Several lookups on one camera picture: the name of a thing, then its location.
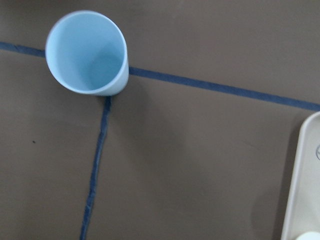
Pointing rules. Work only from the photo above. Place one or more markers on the blue plastic cup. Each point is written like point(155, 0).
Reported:
point(87, 53)

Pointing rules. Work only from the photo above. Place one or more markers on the cream plastic cup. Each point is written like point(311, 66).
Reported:
point(310, 235)

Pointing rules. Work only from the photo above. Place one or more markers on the cream rabbit tray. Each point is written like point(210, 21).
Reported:
point(303, 205)

